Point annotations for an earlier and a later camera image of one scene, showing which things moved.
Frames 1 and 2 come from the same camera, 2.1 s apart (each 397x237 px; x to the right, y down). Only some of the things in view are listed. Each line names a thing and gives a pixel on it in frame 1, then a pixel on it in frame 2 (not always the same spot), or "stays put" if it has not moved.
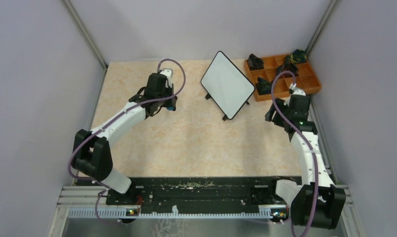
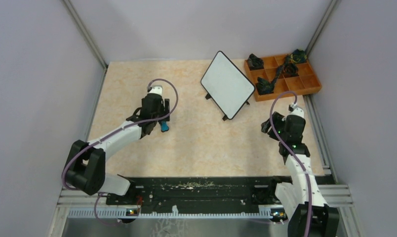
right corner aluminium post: x=334 y=4 stays put
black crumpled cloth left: x=255 y=62 stays put
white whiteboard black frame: x=229 y=88 stays put
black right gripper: x=269 y=115 → x=277 y=120
